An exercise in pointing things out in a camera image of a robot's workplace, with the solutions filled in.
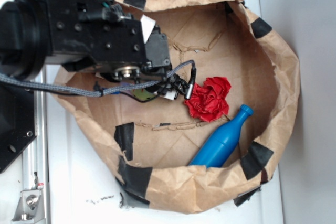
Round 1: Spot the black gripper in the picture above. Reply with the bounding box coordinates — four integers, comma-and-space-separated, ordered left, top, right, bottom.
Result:
61, 15, 173, 82

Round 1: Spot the green plush animal toy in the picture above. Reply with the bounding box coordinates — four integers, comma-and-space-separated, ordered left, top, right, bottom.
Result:
131, 88, 155, 102

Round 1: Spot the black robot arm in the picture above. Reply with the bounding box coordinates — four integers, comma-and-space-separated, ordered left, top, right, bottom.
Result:
1, 0, 172, 81

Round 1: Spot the brown paper bag container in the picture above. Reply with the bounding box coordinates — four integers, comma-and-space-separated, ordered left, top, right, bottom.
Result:
56, 0, 300, 214

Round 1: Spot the red crumpled paper flower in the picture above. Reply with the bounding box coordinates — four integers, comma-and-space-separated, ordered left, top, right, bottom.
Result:
184, 77, 232, 122

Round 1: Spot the blue plastic bottle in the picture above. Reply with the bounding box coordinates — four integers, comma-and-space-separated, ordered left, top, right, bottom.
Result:
189, 104, 254, 168

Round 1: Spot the grey braided cable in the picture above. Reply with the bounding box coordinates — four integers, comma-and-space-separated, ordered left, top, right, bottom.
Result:
0, 60, 197, 101

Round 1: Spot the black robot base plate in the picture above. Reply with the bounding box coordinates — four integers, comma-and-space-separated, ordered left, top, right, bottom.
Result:
1, 85, 36, 173

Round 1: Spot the aluminium frame rail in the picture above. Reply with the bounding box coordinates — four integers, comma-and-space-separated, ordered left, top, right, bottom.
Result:
22, 91, 51, 223

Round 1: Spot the metal corner bracket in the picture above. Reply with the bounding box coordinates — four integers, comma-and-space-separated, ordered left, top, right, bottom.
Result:
11, 189, 46, 223

